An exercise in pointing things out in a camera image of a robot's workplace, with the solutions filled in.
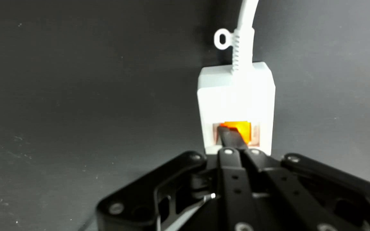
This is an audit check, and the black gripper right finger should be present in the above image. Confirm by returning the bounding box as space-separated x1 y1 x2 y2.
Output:
235 127 370 231

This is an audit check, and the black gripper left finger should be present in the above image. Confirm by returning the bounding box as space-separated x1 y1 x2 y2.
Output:
97 123 255 231

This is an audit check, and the white power strip orange switch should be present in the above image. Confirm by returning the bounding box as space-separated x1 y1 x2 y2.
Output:
195 60 278 158

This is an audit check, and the white power strip cord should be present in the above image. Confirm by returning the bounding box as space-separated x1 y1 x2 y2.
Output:
212 0 262 74

